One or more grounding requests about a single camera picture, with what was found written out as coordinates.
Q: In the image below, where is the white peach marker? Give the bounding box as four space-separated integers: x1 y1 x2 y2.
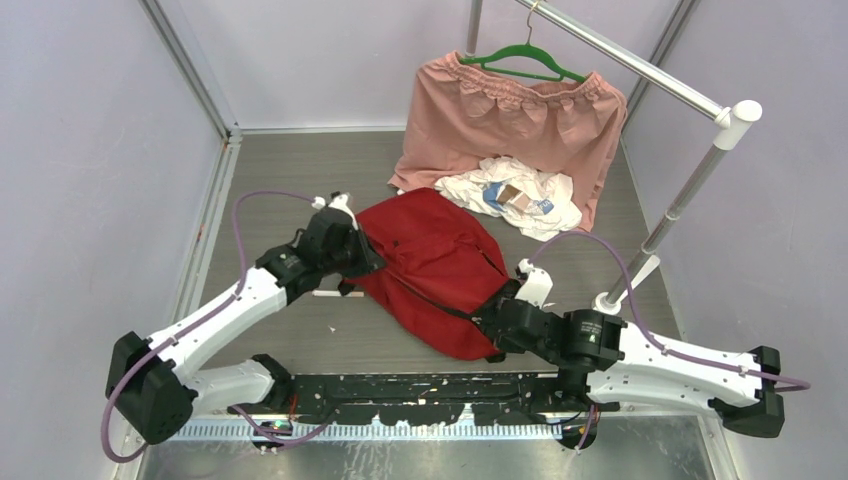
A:
312 290 365 298

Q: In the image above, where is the red backpack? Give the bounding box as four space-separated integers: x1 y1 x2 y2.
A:
339 188 519 363

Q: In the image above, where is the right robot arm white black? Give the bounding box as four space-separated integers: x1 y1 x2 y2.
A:
472 289 785 438

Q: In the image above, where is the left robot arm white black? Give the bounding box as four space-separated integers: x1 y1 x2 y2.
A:
106 207 385 445

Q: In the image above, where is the white crumpled cloth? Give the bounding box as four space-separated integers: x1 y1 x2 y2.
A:
434 156 582 242

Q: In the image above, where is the pink skirt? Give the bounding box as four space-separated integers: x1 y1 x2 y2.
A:
388 52 627 231

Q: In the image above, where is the green clothes hanger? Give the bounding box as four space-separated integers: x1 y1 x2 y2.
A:
459 1 587 84

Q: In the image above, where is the silver white clothes rack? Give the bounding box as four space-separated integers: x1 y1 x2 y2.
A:
463 0 764 316

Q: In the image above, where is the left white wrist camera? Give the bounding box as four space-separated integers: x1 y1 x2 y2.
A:
311 192 360 230

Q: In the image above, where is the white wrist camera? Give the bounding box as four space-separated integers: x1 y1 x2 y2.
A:
311 192 360 230
516 258 553 308

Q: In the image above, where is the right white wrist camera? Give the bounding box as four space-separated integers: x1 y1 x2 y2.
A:
516 258 553 308

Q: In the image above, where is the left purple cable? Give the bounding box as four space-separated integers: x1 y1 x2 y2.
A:
100 190 339 465

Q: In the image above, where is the purple cable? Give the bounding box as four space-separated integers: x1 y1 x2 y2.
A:
526 229 812 393
100 190 339 465

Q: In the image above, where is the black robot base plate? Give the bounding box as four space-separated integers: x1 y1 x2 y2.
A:
241 372 589 426

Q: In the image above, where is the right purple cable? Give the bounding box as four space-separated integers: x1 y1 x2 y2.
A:
526 229 812 393

